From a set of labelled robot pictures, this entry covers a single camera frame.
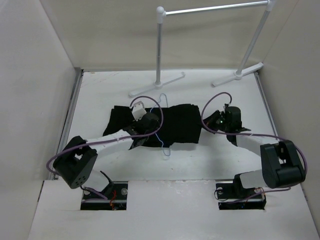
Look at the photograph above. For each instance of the white metal clothes rack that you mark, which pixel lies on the white metal clothes rack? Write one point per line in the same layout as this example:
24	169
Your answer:
238	74

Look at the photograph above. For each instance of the black trousers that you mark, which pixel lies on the black trousers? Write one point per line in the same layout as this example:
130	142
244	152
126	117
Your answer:
182	124

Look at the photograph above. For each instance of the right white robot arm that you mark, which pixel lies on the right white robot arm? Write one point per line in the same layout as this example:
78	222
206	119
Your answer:
281	166

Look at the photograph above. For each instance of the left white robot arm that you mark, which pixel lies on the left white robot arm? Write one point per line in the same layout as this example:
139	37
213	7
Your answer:
75	164

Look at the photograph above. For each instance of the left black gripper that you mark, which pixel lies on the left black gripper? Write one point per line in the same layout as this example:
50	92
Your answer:
154	129

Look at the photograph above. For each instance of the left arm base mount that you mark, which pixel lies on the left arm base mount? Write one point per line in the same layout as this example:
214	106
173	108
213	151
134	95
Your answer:
112	198

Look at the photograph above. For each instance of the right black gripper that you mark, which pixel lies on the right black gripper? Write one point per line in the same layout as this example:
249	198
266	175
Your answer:
209	121

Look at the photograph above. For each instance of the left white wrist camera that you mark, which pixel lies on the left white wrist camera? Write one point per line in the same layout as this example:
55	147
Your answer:
138	110

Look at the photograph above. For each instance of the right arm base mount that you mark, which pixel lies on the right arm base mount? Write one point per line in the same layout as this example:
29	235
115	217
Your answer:
231	197

